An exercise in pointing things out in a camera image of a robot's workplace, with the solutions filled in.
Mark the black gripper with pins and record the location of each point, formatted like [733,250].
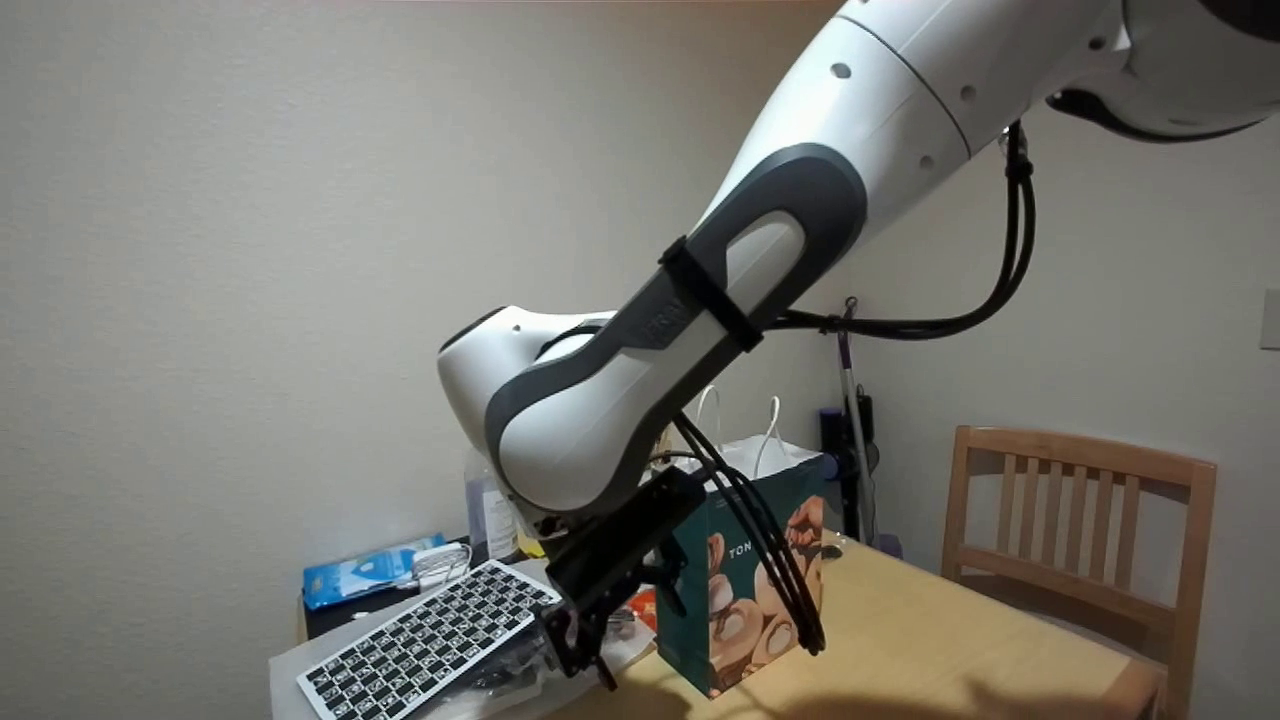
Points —
[621,583]

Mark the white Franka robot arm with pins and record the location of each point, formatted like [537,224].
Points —
[802,224]

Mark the red snack packet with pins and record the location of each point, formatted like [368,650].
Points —
[642,614]

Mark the clear water bottle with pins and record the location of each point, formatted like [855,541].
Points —
[491,513]

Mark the colourful cardboard box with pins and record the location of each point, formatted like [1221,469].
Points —
[744,586]

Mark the white keyboard with dark keys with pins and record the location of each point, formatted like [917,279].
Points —
[412,646]

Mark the blue tissue box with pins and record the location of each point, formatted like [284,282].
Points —
[361,573]

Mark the wooden chair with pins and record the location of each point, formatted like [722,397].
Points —
[1066,535]

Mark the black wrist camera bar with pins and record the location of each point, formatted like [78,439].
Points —
[624,521]

